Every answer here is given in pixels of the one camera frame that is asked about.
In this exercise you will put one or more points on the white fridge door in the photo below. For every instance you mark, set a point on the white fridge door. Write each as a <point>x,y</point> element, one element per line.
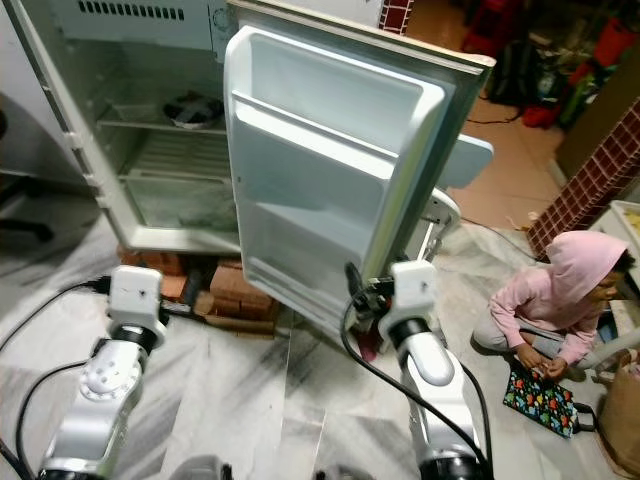
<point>310,200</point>

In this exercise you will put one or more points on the small red block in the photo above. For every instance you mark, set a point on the small red block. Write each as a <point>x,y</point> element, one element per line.
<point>369,346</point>

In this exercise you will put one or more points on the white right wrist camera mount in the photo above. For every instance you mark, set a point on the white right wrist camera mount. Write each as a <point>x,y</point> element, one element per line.
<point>414,288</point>

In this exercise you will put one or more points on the red bricks under fridge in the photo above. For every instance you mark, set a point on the red bricks under fridge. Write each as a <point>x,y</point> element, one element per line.
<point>245,290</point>

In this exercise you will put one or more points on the black bag with colourful print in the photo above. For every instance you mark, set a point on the black bag with colourful print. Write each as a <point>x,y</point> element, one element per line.
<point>545,400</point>

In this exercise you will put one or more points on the grey left robot leg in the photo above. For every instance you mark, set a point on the grey left robot leg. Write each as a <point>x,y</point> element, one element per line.
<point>200,470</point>

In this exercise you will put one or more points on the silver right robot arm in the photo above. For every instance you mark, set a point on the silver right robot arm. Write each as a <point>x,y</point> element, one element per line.
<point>435,390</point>

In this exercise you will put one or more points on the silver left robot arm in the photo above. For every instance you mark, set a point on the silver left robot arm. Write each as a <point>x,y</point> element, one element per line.
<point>100,400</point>

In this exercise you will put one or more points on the child in pink hoodie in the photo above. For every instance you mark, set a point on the child in pink hoodie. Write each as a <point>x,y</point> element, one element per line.
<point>555,295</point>

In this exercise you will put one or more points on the white rounded appliance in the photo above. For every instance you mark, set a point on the white rounded appliance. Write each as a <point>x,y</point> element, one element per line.
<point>442,220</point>

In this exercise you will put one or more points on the red brick low wall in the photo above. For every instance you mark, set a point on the red brick low wall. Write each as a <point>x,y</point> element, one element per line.
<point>595,185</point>

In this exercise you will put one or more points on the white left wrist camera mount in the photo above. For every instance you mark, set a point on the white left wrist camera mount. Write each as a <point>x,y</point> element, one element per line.
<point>138,293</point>

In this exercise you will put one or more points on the white fridge cabinet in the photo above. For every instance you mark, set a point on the white fridge cabinet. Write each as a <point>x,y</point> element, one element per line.
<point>75,60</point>

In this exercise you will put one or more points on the grey robot leg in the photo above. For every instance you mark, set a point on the grey robot leg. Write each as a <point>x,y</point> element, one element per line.
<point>200,470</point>
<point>342,474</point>

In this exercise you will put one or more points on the grey right robot leg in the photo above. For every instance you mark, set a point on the grey right robot leg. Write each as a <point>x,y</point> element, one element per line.
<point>342,474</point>

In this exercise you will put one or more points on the brown sack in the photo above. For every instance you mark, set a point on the brown sack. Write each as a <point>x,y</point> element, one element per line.
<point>622,425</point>

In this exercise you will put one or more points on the white tray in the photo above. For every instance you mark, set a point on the white tray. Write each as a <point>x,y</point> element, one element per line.
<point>620,220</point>

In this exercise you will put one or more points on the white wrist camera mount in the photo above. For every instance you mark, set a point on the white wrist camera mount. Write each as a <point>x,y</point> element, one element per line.
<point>138,293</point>
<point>414,288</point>

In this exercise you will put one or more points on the red bag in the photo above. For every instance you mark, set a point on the red bag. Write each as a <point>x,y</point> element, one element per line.
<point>540,116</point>

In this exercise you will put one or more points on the round glass bowl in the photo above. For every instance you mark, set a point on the round glass bowl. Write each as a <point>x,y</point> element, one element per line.
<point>192,110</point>

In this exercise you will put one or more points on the pale blue plastic panel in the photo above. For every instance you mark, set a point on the pale blue plastic panel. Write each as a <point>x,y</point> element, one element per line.
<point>468,160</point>

